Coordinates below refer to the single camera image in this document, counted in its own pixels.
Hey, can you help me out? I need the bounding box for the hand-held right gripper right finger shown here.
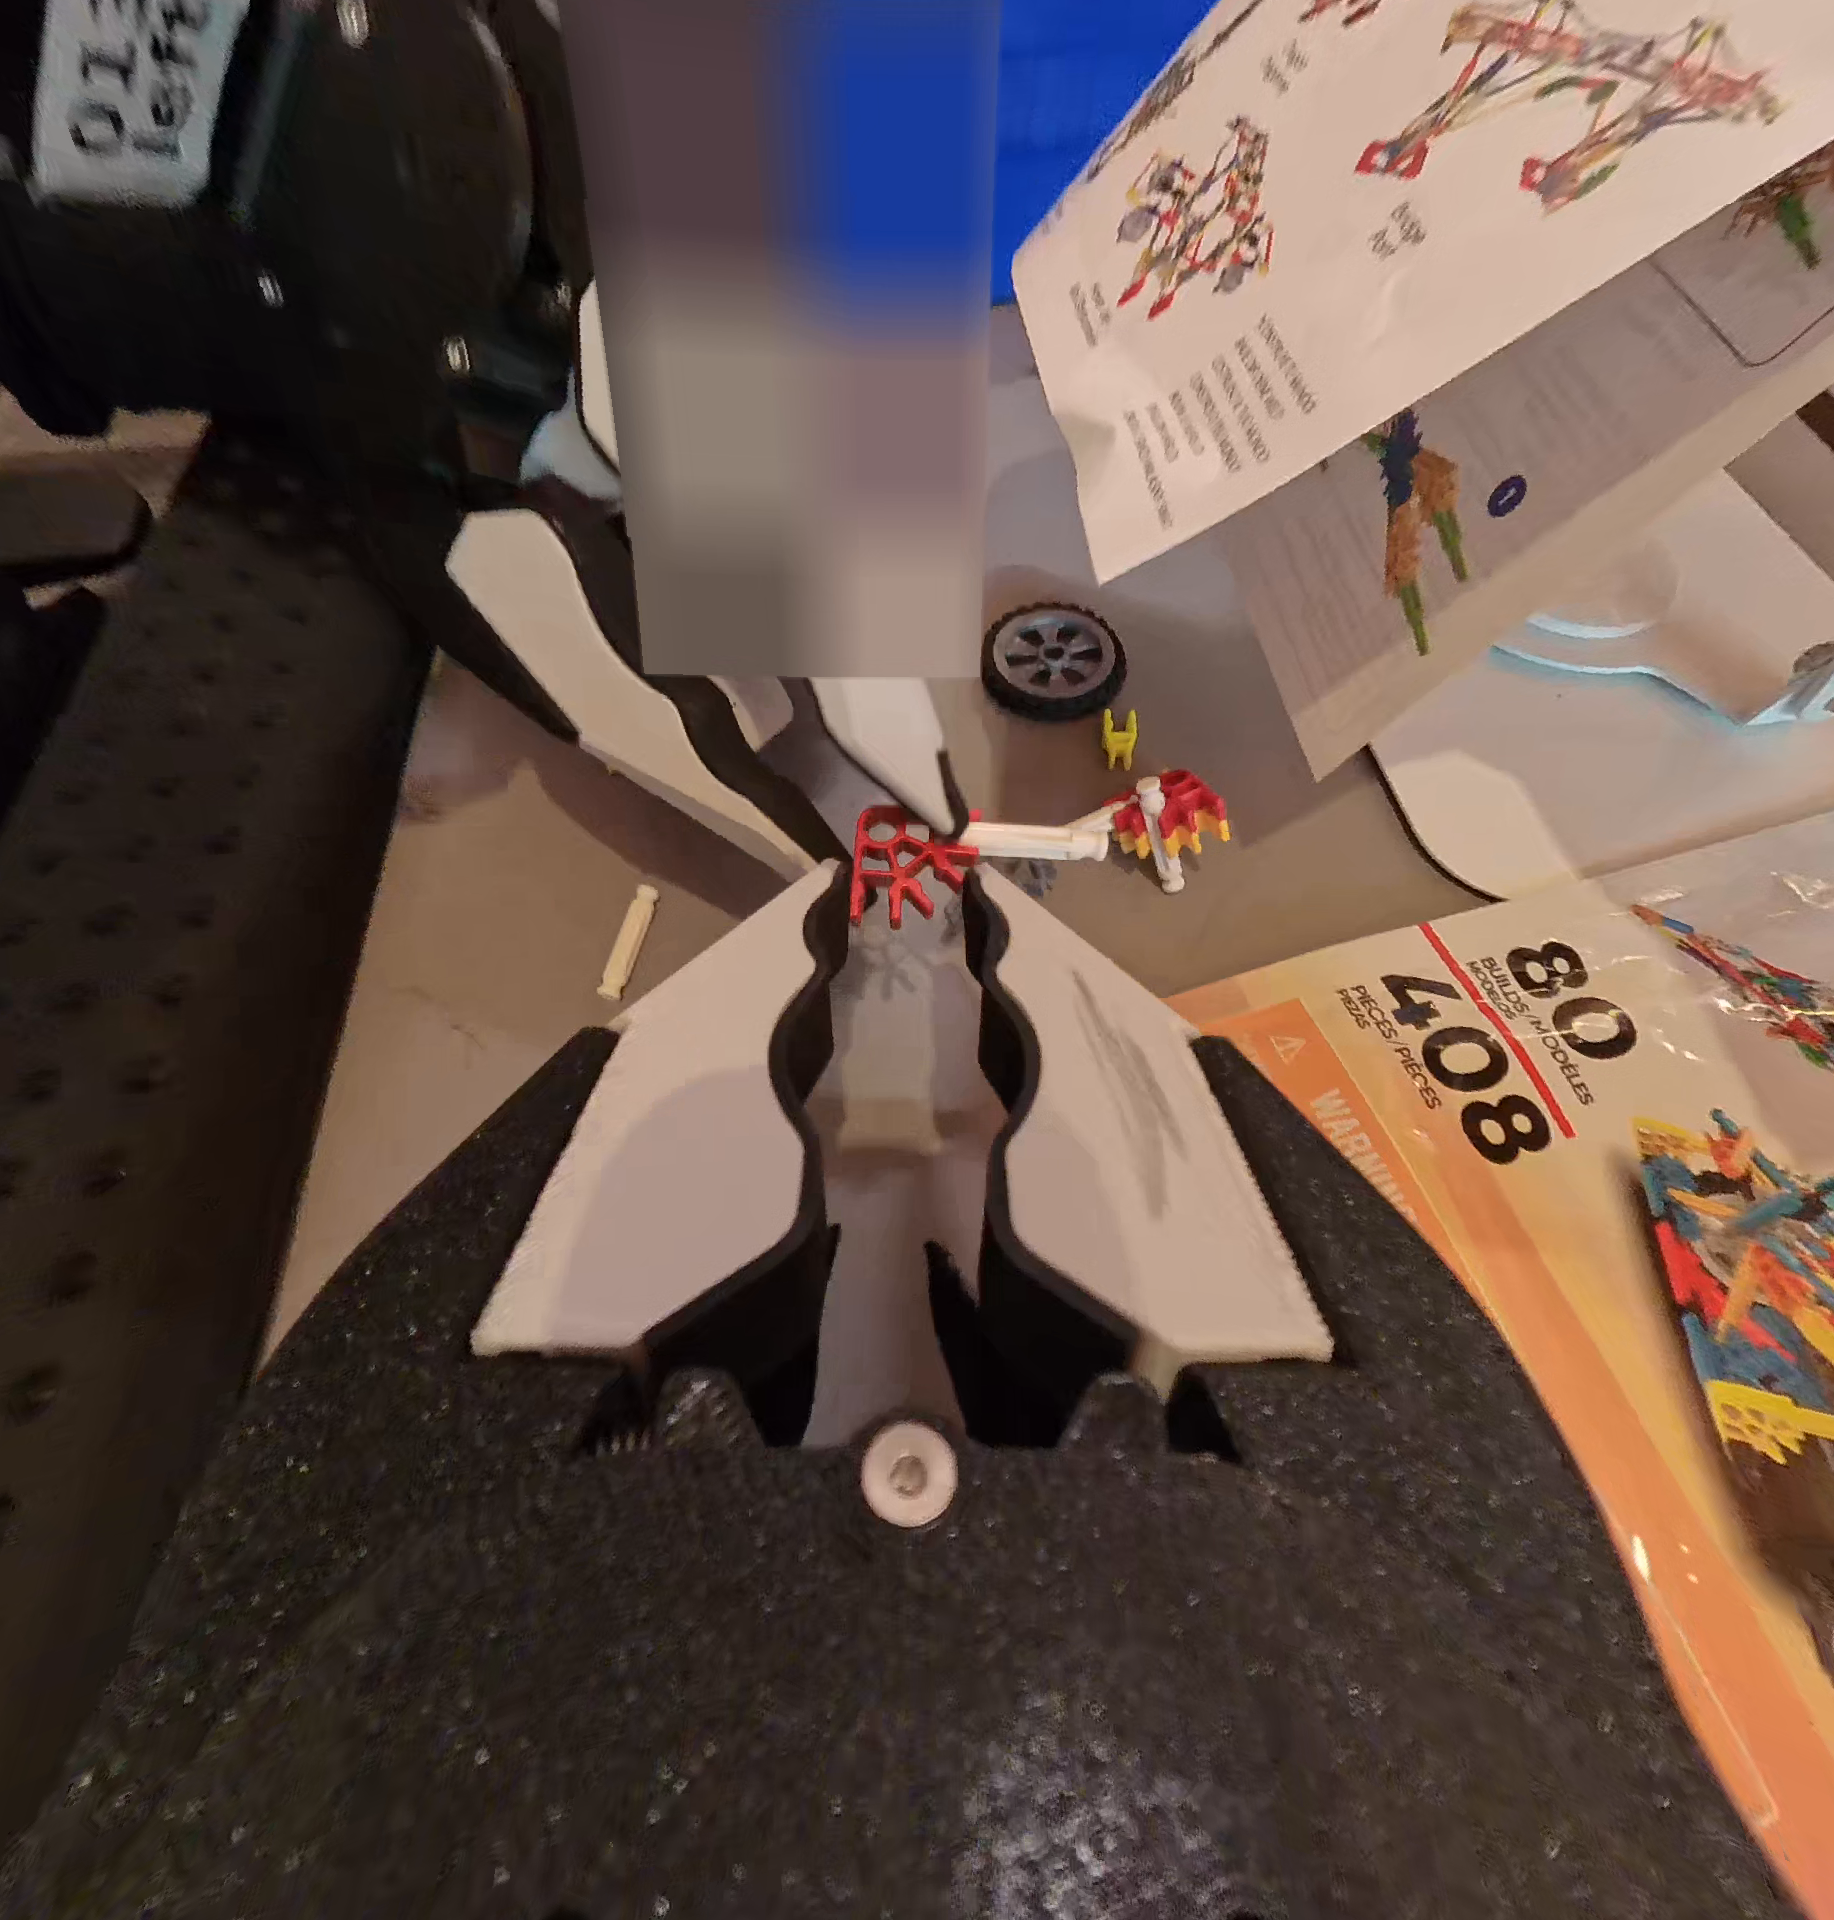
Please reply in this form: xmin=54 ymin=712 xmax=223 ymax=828
xmin=961 ymin=870 xmax=1330 ymax=1381

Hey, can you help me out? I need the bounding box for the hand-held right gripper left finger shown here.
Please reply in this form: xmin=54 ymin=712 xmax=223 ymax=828
xmin=474 ymin=860 xmax=844 ymax=1358

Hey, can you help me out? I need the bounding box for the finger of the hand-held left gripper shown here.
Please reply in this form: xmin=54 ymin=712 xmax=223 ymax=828
xmin=729 ymin=674 xmax=971 ymax=843
xmin=451 ymin=510 xmax=847 ymax=887

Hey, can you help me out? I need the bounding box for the red plastic fan connector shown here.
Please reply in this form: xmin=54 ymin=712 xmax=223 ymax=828
xmin=850 ymin=806 xmax=982 ymax=928

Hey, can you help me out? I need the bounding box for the grey toy wheel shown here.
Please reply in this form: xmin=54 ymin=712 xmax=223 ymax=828
xmin=982 ymin=601 xmax=1130 ymax=724

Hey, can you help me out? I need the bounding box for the short white plastic rod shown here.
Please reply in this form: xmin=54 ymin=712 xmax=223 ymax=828
xmin=595 ymin=882 xmax=662 ymax=1005

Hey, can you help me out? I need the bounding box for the orange toy set box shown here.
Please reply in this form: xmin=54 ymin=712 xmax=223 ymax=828
xmin=1164 ymin=885 xmax=1834 ymax=1920

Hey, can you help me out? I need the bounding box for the small red yellow connector assembly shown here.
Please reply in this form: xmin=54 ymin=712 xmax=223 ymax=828
xmin=1070 ymin=767 xmax=1234 ymax=897

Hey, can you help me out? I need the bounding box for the white rounded board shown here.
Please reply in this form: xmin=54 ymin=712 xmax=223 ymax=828
xmin=1367 ymin=344 xmax=1834 ymax=908

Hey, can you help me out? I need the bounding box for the blue plastic bin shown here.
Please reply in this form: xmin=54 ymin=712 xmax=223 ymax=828
xmin=997 ymin=0 xmax=1219 ymax=263

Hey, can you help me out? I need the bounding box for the clear bag of plastic pieces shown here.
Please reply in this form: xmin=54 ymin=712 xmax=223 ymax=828
xmin=1629 ymin=800 xmax=1834 ymax=1073

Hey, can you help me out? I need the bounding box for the model overview paper sheet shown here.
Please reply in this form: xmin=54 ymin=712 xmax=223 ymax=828
xmin=1012 ymin=0 xmax=1834 ymax=587

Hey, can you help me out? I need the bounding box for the pale blue plastic device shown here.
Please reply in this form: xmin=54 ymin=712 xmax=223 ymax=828
xmin=1490 ymin=597 xmax=1834 ymax=732

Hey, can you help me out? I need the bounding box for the white booklet with purple dot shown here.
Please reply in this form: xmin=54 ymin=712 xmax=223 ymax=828
xmin=1233 ymin=134 xmax=1834 ymax=783

